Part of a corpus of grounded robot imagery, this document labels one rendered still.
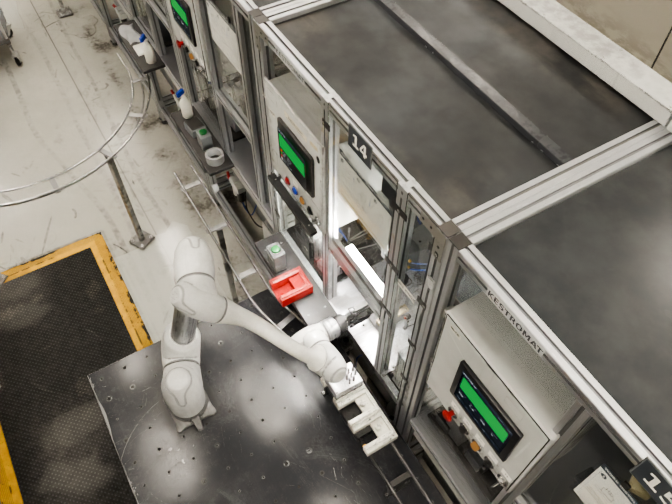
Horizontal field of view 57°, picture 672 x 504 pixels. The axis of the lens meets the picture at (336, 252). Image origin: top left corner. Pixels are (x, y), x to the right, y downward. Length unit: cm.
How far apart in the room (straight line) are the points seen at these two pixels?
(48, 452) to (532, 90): 293
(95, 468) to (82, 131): 261
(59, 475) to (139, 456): 90
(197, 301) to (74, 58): 400
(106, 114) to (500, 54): 364
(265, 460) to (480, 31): 185
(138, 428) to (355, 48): 179
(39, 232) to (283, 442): 249
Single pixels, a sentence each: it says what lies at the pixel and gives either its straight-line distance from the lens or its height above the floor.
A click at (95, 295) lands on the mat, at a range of 408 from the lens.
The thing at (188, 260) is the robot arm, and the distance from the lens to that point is 220.
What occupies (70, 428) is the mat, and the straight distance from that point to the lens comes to 371.
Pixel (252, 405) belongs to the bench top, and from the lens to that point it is 279.
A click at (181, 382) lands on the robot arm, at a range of 259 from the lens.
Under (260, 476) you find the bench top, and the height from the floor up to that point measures 68.
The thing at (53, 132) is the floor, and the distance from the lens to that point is 520.
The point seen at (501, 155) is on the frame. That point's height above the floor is 201.
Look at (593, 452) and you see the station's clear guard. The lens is 159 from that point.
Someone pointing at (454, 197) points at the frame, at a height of 201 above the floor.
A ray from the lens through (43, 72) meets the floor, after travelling 581.
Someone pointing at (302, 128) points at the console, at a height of 181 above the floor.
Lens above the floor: 325
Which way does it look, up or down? 54 degrees down
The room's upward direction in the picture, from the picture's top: 1 degrees clockwise
